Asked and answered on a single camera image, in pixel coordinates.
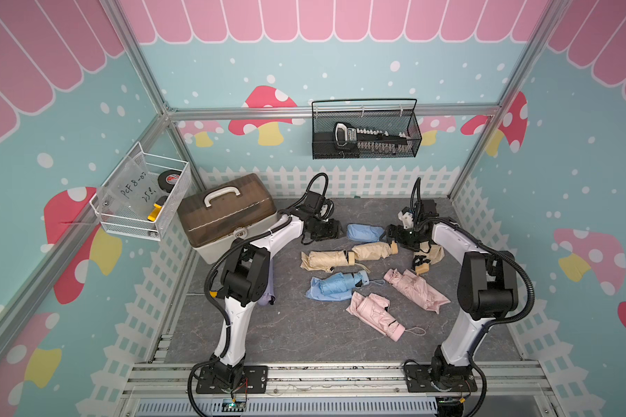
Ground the beige umbrella sleeve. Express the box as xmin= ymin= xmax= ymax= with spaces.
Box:
xmin=414 ymin=242 xmax=444 ymax=264

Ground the pink umbrella sleeve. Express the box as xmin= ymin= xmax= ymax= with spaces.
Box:
xmin=384 ymin=269 xmax=450 ymax=314

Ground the light blue sleeved umbrella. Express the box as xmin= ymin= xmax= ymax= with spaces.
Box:
xmin=305 ymin=270 xmax=386 ymax=302

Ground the pink sleeved umbrella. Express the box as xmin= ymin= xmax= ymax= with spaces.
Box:
xmin=346 ymin=293 xmax=426 ymax=342

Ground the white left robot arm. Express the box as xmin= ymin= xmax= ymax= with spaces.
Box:
xmin=191 ymin=172 xmax=342 ymax=392

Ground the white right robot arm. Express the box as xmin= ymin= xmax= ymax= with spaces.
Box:
xmin=386 ymin=181 xmax=535 ymax=394

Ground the small blue sleeved umbrella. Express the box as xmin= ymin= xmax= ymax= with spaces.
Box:
xmin=346 ymin=223 xmax=385 ymax=243

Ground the beige sleeved umbrella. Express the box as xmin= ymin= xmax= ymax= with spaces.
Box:
xmin=351 ymin=242 xmax=398 ymax=261

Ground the purple sleeved umbrella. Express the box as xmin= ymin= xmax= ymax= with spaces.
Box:
xmin=257 ymin=262 xmax=276 ymax=306

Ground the socket set in basket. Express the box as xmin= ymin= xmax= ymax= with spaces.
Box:
xmin=333 ymin=123 xmax=414 ymax=156

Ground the brown and cream toolbox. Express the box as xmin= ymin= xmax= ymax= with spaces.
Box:
xmin=177 ymin=174 xmax=278 ymax=265

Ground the black tape roll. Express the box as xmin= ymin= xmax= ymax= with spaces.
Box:
xmin=158 ymin=170 xmax=182 ymax=194

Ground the yellow tool in bin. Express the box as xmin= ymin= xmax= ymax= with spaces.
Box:
xmin=147 ymin=196 xmax=167 ymax=222

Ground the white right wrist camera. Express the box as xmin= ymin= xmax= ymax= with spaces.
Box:
xmin=398 ymin=208 xmax=414 ymax=230

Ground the black wire mesh basket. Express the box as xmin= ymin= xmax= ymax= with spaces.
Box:
xmin=311 ymin=98 xmax=422 ymax=159

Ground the clear plastic wall bin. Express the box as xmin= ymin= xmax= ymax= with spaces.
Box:
xmin=90 ymin=142 xmax=192 ymax=241

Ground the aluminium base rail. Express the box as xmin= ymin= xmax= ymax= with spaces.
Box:
xmin=114 ymin=361 xmax=564 ymax=416

